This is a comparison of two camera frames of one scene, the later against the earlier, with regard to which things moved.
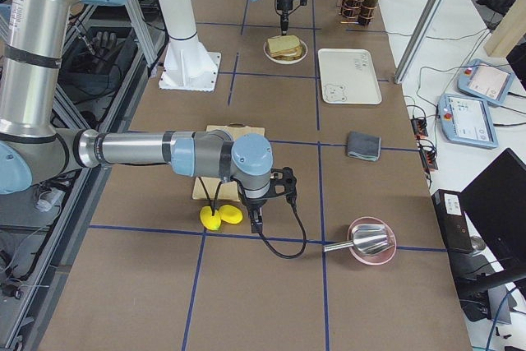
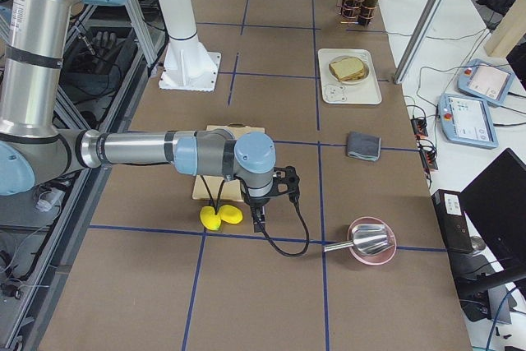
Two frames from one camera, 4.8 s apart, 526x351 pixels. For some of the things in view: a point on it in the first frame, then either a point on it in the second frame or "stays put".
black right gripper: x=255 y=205 stays put
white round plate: x=303 y=55 → x=357 y=80
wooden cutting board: x=216 y=188 stays put
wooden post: x=510 y=32 stays put
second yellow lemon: x=230 y=214 stays put
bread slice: x=283 y=43 → x=347 y=66
